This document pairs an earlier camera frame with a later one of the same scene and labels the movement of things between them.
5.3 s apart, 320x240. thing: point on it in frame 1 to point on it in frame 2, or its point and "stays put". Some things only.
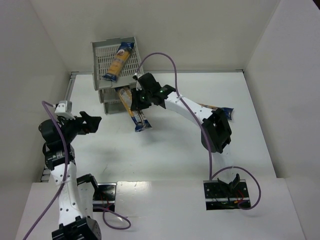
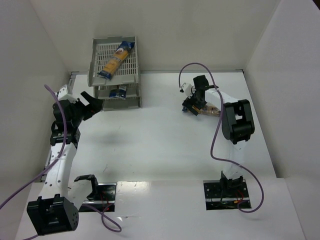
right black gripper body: (139, 99) to (191, 105)
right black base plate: (226, 194) stays put
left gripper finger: (85, 116) to (89, 98)
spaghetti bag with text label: (138, 116) to (121, 92)
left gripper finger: (92, 124) to (96, 106)
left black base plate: (104, 196) stays put
